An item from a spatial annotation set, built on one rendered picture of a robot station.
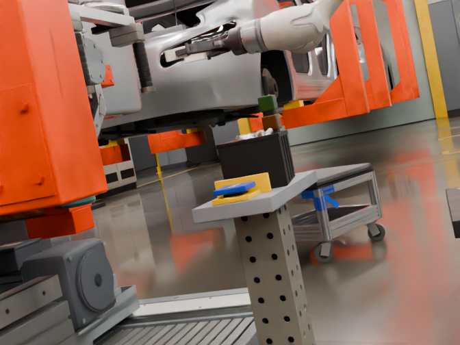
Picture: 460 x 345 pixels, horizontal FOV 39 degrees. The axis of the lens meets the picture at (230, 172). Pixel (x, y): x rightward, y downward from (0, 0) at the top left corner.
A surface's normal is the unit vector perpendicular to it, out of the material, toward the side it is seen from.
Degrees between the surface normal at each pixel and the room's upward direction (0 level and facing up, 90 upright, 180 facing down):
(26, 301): 90
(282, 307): 90
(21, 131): 90
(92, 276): 90
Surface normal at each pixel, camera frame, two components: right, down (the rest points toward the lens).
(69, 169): 0.92, -0.17
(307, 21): -0.03, 0.08
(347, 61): -0.33, 0.12
